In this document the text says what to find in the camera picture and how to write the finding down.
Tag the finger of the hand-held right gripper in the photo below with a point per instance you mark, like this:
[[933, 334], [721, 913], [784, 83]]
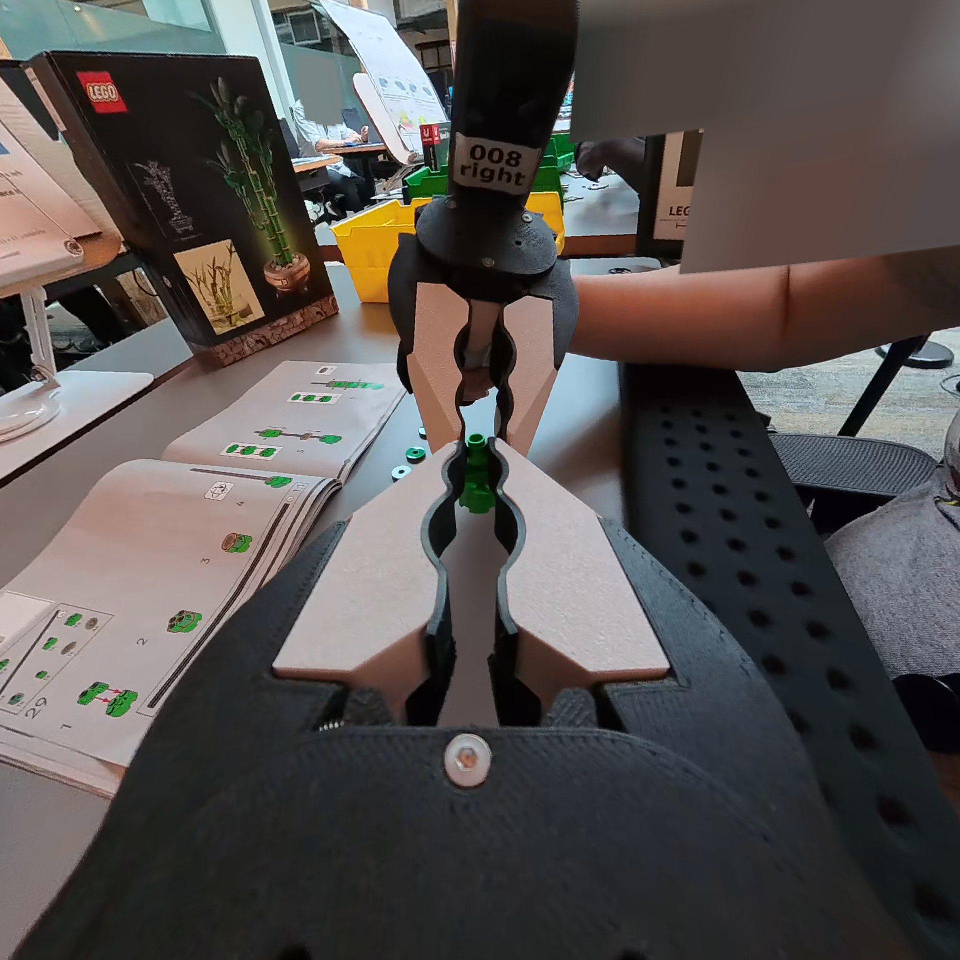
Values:
[[538, 352], [435, 352]]

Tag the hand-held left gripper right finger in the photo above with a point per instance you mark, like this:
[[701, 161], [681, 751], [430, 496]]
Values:
[[582, 592]]

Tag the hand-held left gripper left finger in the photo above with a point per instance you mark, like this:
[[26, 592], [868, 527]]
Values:
[[352, 592]]

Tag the person's right forearm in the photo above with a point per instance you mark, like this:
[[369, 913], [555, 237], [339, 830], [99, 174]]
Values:
[[712, 315]]

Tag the grey desk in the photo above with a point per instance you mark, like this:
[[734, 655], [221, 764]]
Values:
[[593, 451]]

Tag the green plastic bin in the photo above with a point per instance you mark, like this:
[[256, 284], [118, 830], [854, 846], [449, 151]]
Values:
[[423, 183]]

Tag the yellow plastic bin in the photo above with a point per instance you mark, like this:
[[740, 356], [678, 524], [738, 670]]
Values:
[[369, 256]]

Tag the black perforated pad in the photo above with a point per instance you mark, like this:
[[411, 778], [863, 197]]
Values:
[[720, 568]]

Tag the black cardboard box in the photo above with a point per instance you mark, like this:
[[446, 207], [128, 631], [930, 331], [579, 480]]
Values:
[[667, 195]]

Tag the white display board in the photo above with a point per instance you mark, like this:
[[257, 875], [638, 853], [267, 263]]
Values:
[[390, 66]]

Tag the open instruction booklet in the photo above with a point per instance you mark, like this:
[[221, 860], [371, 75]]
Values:
[[150, 540]]

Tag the black mesh office chair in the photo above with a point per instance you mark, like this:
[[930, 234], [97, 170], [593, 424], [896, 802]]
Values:
[[848, 469]]

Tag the person's grey clothing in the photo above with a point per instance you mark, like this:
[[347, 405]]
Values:
[[892, 584]]

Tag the black bamboo print box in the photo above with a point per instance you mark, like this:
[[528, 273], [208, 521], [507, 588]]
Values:
[[166, 195]]

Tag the black floor stand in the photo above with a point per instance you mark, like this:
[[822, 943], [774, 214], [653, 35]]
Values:
[[885, 373]]

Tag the white document stand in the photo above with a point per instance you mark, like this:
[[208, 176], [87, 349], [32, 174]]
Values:
[[45, 405]]

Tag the printed paper sheet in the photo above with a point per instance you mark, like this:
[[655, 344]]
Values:
[[30, 204]]

